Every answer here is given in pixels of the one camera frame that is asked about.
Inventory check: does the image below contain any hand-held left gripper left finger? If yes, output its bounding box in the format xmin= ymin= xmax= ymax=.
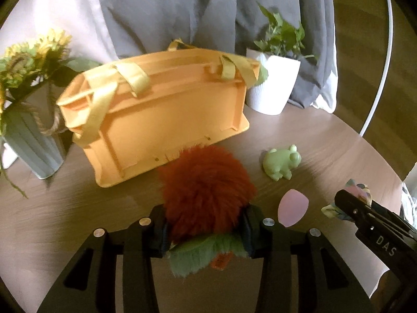
xmin=37 ymin=205 xmax=170 ymax=313

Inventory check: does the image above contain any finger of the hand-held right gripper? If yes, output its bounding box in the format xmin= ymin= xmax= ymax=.
xmin=334 ymin=189 xmax=380 ymax=233
xmin=370 ymin=200 xmax=417 ymax=236

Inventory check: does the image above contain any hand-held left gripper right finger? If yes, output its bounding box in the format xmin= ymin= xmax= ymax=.
xmin=240 ymin=204 xmax=380 ymax=313

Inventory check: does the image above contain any red plush flower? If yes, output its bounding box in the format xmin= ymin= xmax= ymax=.
xmin=158 ymin=145 xmax=258 ymax=279

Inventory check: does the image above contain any orange plastic crate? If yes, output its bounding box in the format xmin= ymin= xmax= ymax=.
xmin=56 ymin=39 xmax=261 ymax=189

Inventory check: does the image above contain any pink egg-shaped sponge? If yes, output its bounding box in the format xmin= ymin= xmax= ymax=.
xmin=278 ymin=189 xmax=309 ymax=228

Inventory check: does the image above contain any green frog toy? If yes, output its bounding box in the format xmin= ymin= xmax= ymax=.
xmin=262 ymin=144 xmax=302 ymax=181

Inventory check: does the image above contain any white sheer curtain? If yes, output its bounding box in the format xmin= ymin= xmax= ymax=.
xmin=309 ymin=62 xmax=339 ymax=115

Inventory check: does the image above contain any white ribbed plant pot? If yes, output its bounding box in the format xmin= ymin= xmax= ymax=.
xmin=245 ymin=48 xmax=301 ymax=116

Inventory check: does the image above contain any grey-green ribbed vase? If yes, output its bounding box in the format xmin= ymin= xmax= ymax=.
xmin=0 ymin=81 xmax=70 ymax=180

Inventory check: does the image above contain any green potted plant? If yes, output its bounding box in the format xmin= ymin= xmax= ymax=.
xmin=252 ymin=3 xmax=319 ymax=87

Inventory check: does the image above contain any sunflower bouquet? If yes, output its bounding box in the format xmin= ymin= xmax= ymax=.
xmin=0 ymin=29 xmax=103 ymax=199

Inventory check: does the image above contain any grey curtain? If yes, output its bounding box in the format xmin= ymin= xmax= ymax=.
xmin=96 ymin=0 xmax=336 ymax=109

